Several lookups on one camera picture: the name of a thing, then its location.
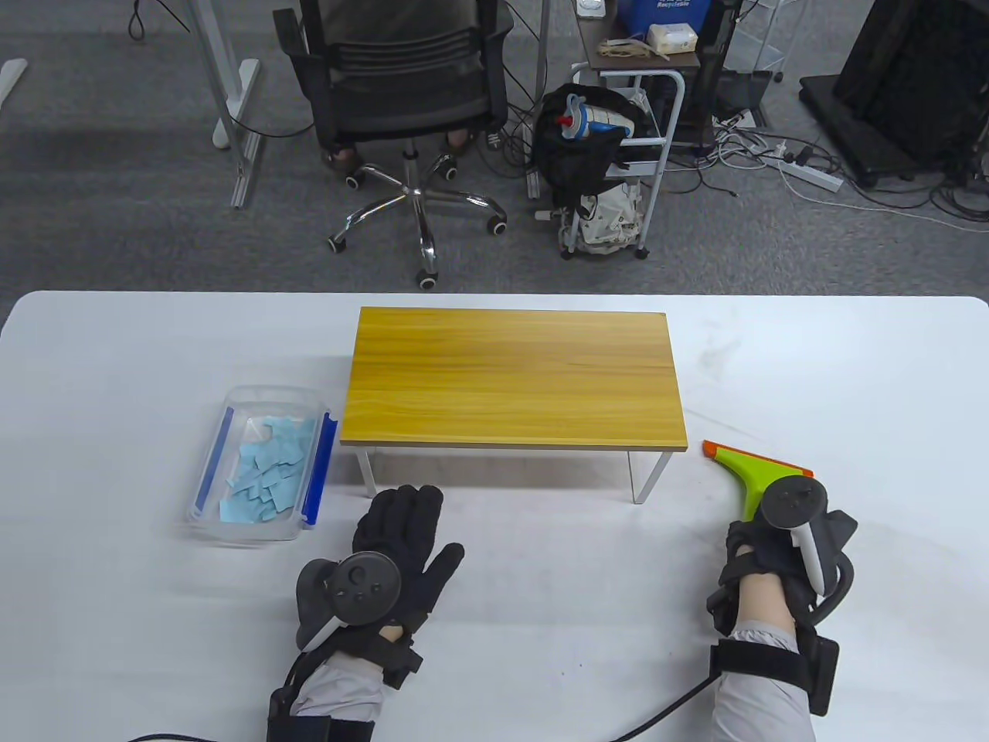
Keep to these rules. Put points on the black and white controller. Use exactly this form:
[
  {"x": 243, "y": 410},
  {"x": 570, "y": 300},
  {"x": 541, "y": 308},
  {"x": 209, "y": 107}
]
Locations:
[
  {"x": 359, "y": 587},
  {"x": 792, "y": 502}
]

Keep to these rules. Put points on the clear plastic storage box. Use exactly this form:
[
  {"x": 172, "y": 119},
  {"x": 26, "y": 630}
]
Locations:
[{"x": 318, "y": 471}]

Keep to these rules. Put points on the person's right forearm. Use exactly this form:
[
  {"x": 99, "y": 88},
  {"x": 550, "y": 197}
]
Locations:
[{"x": 761, "y": 610}]

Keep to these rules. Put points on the beige tote bag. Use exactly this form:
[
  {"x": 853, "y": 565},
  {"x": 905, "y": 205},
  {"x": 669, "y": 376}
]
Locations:
[{"x": 610, "y": 220}]

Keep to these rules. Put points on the white metal cart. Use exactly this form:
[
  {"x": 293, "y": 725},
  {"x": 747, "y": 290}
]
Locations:
[{"x": 672, "y": 116}]

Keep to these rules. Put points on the beige gloves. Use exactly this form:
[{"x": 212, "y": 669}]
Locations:
[{"x": 630, "y": 49}]

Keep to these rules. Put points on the black equipment stand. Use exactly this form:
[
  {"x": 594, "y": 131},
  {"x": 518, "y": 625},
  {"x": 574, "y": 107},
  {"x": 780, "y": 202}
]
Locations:
[{"x": 904, "y": 77}]

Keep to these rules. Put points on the small white device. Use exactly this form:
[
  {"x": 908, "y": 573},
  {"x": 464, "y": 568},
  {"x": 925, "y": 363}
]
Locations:
[{"x": 593, "y": 8}]

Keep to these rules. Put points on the black floor box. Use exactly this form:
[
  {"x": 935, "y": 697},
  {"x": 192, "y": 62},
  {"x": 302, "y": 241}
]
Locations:
[{"x": 742, "y": 97}]

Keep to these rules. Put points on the white desk leg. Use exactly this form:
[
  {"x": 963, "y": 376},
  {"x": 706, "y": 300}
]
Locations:
[{"x": 541, "y": 77}]

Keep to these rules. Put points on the blue and white bottle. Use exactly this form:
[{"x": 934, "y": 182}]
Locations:
[{"x": 599, "y": 120}]

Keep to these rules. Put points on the white desk frame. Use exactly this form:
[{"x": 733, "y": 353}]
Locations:
[{"x": 232, "y": 93}]

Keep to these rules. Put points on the small wooden table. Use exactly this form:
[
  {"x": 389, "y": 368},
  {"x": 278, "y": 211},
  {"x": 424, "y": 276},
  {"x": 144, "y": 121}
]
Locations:
[{"x": 417, "y": 371}]

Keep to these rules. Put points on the pile of blue paper scraps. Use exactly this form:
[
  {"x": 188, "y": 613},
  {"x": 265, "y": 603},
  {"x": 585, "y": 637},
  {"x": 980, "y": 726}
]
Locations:
[{"x": 263, "y": 479}]

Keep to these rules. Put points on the green and orange scraper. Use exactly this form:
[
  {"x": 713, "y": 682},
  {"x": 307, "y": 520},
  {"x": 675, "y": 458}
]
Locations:
[{"x": 745, "y": 468}]

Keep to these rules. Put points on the white power strip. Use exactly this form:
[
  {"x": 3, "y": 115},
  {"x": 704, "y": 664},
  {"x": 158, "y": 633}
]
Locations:
[{"x": 811, "y": 176}]

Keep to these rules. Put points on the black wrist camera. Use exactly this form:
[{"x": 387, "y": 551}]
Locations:
[
  {"x": 722, "y": 610},
  {"x": 402, "y": 657}
]

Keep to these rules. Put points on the person's left forearm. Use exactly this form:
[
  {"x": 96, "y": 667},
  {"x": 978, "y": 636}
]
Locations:
[{"x": 340, "y": 688}]

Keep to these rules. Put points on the person's left hand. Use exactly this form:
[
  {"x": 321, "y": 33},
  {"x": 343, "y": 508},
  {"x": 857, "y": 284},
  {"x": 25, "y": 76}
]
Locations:
[{"x": 409, "y": 525}]

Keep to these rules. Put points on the black backpack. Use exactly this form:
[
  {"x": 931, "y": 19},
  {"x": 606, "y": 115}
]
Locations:
[{"x": 572, "y": 170}]

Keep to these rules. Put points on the black sensor box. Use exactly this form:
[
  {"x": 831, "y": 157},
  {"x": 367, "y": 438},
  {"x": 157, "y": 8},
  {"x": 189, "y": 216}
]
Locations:
[
  {"x": 823, "y": 676},
  {"x": 280, "y": 719}
]

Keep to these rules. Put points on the white tissue box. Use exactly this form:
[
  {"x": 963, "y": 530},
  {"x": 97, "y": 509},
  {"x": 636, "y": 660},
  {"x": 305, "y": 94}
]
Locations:
[{"x": 671, "y": 37}]

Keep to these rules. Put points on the person's right hand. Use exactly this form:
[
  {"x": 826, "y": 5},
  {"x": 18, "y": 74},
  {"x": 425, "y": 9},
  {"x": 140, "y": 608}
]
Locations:
[{"x": 753, "y": 553}]

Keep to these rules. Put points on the black office chair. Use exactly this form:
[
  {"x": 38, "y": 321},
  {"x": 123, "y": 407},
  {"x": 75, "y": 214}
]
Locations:
[{"x": 402, "y": 77}]

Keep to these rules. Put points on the blue recycling bin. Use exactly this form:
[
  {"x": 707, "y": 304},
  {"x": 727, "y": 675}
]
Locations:
[{"x": 664, "y": 19}]

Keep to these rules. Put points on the white desk foot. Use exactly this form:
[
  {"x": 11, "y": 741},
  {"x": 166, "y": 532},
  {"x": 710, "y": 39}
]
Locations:
[{"x": 11, "y": 81}]

